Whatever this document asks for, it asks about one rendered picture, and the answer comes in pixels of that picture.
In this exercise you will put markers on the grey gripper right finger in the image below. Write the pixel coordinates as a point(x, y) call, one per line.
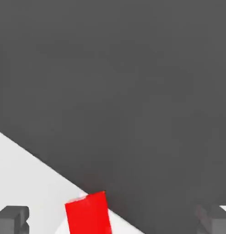
point(215, 222)

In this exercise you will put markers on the small red cube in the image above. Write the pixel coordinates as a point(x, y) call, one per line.
point(88, 214)

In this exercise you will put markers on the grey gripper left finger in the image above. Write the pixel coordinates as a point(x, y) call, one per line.
point(10, 219)

